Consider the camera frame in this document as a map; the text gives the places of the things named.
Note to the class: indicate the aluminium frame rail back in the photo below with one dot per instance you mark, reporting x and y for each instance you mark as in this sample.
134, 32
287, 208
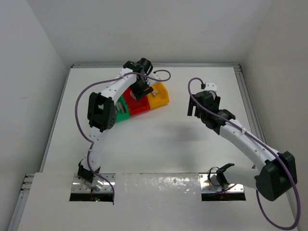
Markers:
159, 65

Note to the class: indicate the aluminium frame rail right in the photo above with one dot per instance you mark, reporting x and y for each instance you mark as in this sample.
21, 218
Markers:
249, 106

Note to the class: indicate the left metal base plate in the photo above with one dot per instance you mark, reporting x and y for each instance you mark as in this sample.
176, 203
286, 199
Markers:
98, 185

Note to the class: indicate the metal base plate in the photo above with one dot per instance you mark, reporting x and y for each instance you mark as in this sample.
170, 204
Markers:
98, 185
209, 185

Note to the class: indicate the green plastic bin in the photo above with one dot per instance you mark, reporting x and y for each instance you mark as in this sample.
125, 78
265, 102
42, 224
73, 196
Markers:
119, 115

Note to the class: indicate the red plastic bin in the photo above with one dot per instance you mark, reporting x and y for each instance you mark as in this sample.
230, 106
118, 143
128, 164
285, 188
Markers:
135, 107

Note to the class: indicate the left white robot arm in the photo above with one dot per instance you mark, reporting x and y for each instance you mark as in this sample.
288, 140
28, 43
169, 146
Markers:
101, 115

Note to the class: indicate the aluminium frame rail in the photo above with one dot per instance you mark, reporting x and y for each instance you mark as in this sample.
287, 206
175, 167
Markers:
249, 106
159, 65

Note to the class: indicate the pink correction tape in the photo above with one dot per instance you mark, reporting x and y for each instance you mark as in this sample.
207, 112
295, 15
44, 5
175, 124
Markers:
122, 108

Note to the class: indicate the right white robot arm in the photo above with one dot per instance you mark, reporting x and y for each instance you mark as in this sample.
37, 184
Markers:
275, 172

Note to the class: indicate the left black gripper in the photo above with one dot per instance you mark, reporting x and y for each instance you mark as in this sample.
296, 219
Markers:
138, 93

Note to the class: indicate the clear tape roll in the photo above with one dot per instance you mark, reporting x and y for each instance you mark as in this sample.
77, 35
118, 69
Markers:
132, 95

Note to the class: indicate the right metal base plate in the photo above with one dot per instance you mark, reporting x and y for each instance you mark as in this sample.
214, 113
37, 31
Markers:
209, 185

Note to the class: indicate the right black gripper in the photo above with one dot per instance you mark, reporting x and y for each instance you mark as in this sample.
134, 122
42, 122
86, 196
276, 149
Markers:
190, 109

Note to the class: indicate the yellow plastic bin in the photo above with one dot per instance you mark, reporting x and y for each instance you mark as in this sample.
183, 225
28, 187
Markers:
160, 99

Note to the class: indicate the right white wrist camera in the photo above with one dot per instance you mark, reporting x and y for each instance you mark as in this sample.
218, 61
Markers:
210, 86

